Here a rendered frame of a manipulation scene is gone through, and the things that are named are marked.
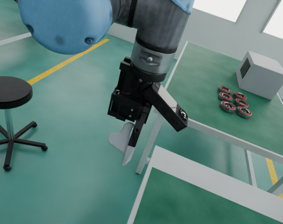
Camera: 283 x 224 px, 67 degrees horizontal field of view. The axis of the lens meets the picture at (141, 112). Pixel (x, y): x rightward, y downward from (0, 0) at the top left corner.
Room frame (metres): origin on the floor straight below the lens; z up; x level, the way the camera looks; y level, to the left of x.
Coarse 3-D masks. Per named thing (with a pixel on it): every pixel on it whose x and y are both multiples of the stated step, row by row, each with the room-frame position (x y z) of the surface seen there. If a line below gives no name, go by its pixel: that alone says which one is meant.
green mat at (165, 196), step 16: (160, 176) 0.64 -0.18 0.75; (144, 192) 0.54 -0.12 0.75; (160, 192) 0.56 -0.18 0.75; (176, 192) 0.59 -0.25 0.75; (192, 192) 0.61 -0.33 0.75; (208, 192) 0.64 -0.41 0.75; (144, 208) 0.47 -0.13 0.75; (160, 208) 0.49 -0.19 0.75; (176, 208) 0.51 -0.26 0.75; (192, 208) 0.54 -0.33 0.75; (208, 208) 0.56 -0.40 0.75; (224, 208) 0.59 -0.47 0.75; (240, 208) 0.61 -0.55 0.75
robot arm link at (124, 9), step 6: (126, 0) 0.33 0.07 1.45; (132, 0) 0.33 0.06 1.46; (120, 6) 0.29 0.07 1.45; (126, 6) 0.33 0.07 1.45; (132, 6) 0.33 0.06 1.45; (120, 12) 0.31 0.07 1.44; (126, 12) 0.33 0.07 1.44; (132, 12) 0.33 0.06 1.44; (120, 18) 0.34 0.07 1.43; (126, 18) 0.33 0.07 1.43; (132, 18) 0.33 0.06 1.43; (126, 24) 0.34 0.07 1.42
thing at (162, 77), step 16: (128, 64) 0.36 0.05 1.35; (128, 80) 0.36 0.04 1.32; (144, 80) 0.36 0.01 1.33; (160, 80) 0.35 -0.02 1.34; (112, 96) 0.34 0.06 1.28; (128, 96) 0.35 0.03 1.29; (144, 96) 0.36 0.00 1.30; (112, 112) 0.34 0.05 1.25; (128, 112) 0.34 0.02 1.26; (144, 112) 0.33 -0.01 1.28
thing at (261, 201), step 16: (160, 160) 0.74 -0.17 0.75; (176, 160) 0.77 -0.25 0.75; (144, 176) 0.62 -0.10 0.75; (176, 176) 0.67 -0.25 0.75; (192, 176) 0.71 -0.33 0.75; (208, 176) 0.74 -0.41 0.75; (224, 176) 0.77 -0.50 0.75; (224, 192) 0.67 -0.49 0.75; (240, 192) 0.71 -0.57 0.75; (256, 192) 0.74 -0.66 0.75; (256, 208) 0.64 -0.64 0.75; (272, 208) 0.67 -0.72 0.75
